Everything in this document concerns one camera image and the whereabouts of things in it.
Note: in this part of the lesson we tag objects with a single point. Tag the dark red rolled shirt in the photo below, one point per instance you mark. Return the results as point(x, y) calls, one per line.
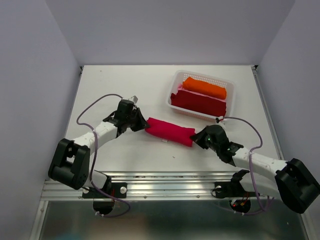
point(198, 103)

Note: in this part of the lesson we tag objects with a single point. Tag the crimson red t shirt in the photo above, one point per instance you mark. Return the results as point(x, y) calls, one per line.
point(170, 132)

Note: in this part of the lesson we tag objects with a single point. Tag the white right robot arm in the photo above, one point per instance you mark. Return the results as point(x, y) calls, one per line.
point(290, 181)

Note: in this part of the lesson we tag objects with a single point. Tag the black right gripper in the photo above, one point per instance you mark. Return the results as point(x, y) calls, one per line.
point(198, 138)

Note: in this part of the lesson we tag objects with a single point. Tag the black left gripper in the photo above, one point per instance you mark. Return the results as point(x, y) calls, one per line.
point(141, 124)

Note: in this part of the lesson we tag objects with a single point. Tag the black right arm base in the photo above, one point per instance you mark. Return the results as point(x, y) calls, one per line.
point(232, 188)

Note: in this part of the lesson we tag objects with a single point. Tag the orange rolled shirt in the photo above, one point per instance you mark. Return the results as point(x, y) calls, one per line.
point(205, 88)

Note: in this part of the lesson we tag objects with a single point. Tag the white plastic basket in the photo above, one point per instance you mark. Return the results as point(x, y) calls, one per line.
point(182, 75)

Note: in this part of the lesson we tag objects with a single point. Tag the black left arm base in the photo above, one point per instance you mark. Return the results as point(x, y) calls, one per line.
point(105, 183)

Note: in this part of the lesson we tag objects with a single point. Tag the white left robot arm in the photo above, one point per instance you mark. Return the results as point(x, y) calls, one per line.
point(70, 164)

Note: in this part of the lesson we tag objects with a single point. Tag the aluminium rail frame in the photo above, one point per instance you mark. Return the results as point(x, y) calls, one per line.
point(160, 186)

